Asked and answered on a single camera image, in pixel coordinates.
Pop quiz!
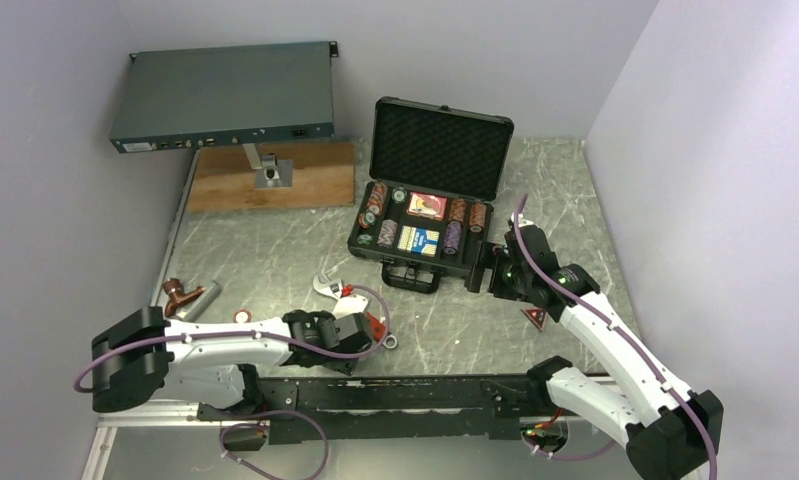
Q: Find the brown chip stack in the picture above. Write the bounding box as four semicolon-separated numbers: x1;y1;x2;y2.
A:
468;202;487;233

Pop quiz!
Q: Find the copper pipe fitting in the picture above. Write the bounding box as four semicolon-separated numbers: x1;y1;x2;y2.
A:
161;278;205;317

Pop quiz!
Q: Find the orange black chip stack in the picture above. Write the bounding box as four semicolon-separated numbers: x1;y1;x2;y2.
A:
447;198;468;224

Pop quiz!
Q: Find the grey metal tube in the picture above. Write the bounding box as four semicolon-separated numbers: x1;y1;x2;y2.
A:
174;281;222;323

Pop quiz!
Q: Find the black poker set case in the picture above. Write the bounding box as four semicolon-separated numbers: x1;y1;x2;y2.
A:
347;97;514;294

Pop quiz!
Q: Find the grey metal stand bracket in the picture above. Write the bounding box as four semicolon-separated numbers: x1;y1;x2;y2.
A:
242;143;294;190

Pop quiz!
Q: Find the triangular all in button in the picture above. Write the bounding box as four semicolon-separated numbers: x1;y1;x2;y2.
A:
522;308;547;332

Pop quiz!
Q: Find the blue texas holdem card box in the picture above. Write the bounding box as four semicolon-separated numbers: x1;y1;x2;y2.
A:
397;225;440;257

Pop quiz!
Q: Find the wooden board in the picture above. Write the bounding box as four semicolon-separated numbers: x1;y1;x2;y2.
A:
187;140;355;213

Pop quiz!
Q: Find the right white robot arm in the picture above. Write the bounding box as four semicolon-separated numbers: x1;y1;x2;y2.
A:
473;223;724;479

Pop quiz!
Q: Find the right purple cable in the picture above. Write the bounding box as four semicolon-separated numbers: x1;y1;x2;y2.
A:
511;193;718;480

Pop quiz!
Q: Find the green chip in case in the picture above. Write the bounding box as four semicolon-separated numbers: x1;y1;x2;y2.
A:
391;187;408;204

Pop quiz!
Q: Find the purple chip stack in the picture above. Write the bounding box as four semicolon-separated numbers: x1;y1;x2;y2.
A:
443;221;463;255

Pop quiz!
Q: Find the grey rack-mount network unit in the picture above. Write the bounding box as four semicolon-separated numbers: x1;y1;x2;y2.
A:
108;41;339;153

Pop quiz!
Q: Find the red playing card deck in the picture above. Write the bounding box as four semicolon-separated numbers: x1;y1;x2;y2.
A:
406;192;448;221

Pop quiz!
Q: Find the red handled adjustable wrench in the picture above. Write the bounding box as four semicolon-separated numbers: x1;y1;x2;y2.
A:
312;274;398;350

